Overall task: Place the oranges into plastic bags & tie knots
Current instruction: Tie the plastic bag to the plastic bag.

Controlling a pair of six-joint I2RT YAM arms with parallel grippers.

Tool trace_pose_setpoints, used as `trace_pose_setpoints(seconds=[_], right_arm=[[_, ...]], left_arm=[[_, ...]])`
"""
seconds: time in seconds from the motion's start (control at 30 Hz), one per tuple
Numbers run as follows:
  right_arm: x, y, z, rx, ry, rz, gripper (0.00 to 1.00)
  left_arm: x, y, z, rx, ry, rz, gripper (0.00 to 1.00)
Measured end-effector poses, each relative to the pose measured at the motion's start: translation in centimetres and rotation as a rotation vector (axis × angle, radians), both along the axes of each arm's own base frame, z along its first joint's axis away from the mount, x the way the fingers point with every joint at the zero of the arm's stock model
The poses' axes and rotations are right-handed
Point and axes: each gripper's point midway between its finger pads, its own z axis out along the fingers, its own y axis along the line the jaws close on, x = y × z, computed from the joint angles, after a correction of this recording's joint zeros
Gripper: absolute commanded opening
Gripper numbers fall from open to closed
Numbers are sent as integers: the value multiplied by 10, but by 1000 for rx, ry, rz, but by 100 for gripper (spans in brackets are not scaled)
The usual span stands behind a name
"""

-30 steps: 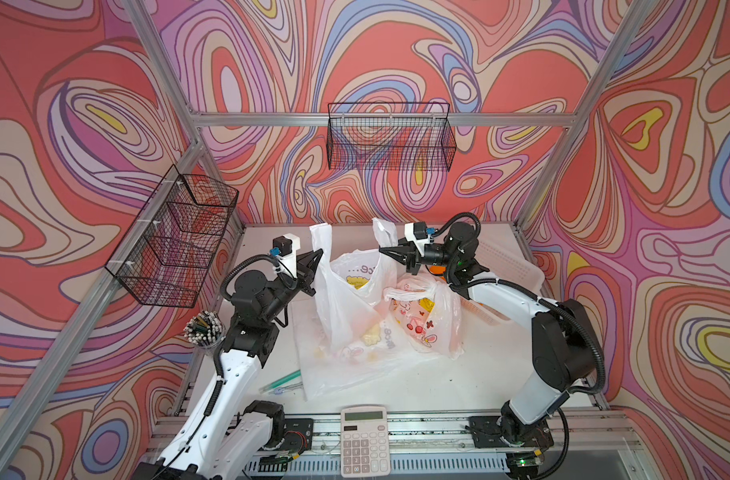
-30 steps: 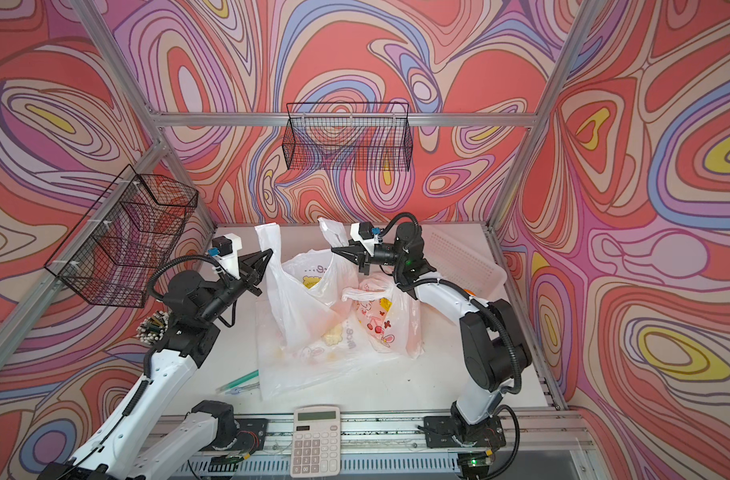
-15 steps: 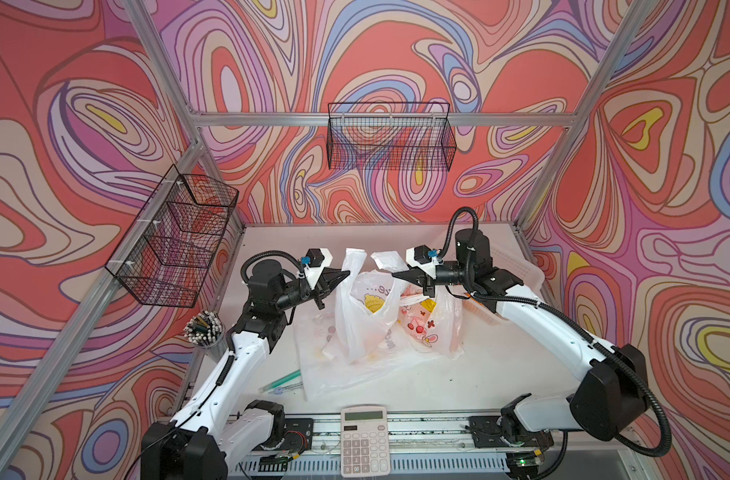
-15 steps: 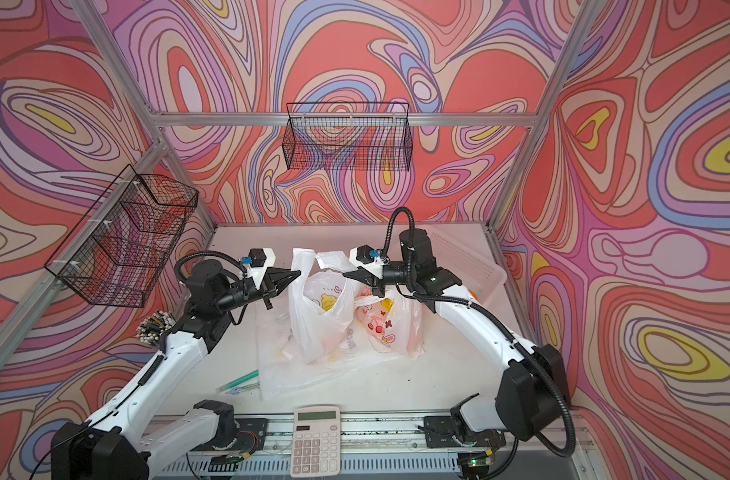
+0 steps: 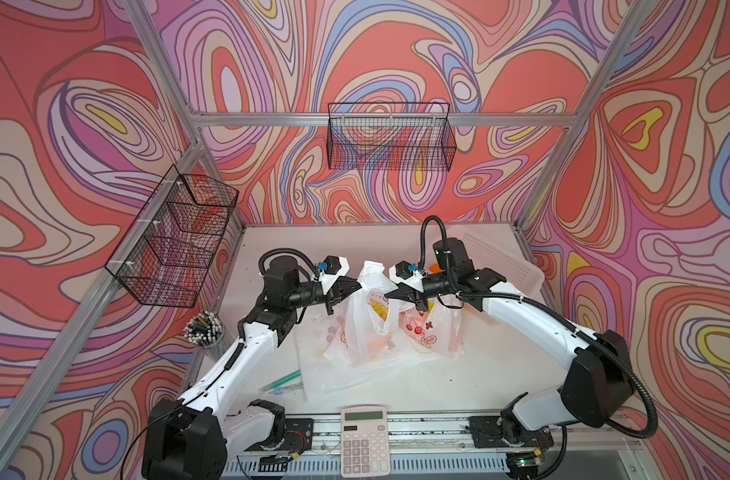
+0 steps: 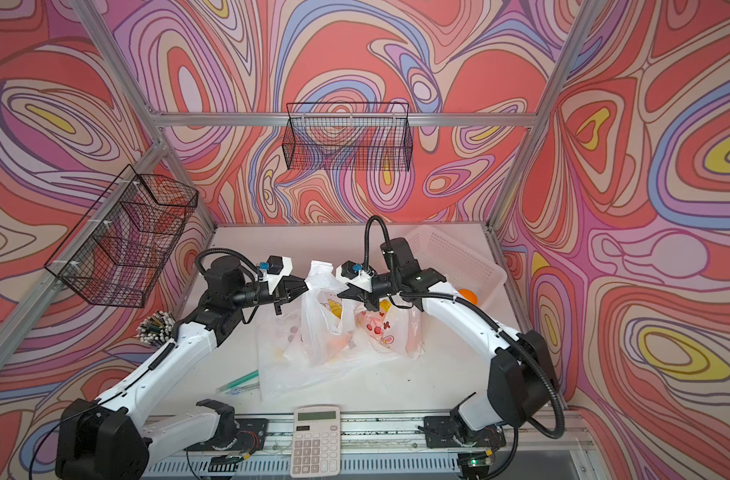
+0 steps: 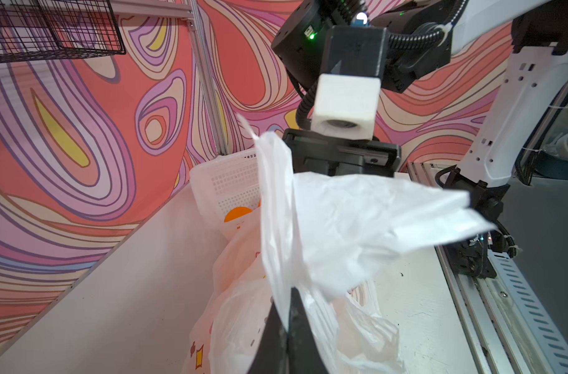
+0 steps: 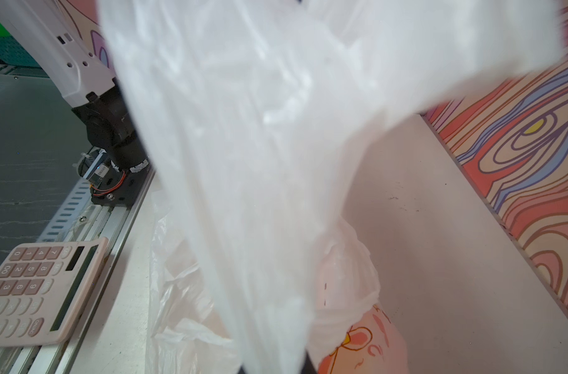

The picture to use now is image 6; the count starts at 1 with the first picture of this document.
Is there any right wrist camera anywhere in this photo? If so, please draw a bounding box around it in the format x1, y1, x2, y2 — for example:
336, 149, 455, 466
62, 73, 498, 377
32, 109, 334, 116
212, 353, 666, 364
335, 261, 374, 293

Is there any black wire basket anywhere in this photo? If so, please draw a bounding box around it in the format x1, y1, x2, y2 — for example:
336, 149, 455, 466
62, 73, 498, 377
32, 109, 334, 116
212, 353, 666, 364
44, 165, 199, 308
282, 101, 413, 172

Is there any black wire basket left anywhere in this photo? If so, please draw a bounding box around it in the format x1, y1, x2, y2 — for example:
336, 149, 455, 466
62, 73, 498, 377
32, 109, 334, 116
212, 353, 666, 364
44, 165, 199, 308

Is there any orange fruit bottom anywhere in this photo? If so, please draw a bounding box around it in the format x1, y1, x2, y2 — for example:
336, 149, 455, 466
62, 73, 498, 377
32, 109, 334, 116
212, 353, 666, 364
458, 289, 479, 306

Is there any green pen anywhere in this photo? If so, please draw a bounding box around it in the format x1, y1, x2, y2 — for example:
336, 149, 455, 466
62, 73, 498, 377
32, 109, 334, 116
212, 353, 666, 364
217, 370, 260, 395

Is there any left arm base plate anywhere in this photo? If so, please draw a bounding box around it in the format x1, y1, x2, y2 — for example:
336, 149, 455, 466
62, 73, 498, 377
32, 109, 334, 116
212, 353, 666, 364
185, 417, 269, 454

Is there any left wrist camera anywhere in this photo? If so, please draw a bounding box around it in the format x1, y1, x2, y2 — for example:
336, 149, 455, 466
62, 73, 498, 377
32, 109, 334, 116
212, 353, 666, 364
258, 255, 293, 294

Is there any black wire basket back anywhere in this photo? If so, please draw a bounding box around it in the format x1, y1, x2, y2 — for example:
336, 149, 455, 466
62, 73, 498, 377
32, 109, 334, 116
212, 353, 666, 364
282, 101, 413, 172

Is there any cup of pens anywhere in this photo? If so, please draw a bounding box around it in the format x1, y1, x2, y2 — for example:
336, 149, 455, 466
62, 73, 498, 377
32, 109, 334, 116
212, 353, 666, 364
136, 311, 176, 347

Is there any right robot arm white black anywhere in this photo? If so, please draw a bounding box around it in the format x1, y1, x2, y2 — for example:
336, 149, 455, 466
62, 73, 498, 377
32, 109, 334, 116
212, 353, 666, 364
335, 238, 566, 439

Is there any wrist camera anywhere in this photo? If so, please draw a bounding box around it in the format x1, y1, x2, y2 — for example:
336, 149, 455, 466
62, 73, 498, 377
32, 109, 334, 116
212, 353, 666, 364
258, 255, 293, 294
335, 261, 374, 293

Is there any printed white plastic bag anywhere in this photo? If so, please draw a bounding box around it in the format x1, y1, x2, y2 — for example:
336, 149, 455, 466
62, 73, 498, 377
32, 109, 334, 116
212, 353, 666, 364
355, 299, 424, 359

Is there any clear plastic bag bottom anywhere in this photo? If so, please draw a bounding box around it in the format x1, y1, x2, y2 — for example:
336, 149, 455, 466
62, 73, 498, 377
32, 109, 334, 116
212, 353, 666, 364
256, 307, 401, 400

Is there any white desk calculator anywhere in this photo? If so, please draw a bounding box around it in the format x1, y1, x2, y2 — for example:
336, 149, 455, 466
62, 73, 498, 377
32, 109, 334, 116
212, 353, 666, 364
290, 405, 342, 479

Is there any white plastic fruit basket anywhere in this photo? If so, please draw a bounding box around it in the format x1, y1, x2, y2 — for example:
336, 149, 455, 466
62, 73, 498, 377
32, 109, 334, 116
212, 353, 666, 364
404, 224, 507, 311

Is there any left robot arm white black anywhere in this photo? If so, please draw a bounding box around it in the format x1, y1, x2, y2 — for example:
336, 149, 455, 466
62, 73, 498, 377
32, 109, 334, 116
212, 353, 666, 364
55, 248, 308, 479

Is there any orange fruit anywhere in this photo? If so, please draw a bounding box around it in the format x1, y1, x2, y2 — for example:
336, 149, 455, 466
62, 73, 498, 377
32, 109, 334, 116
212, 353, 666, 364
327, 332, 356, 358
458, 289, 479, 306

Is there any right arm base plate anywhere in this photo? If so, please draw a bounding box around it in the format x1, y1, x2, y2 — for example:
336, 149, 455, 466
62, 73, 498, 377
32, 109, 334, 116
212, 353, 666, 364
418, 415, 507, 451

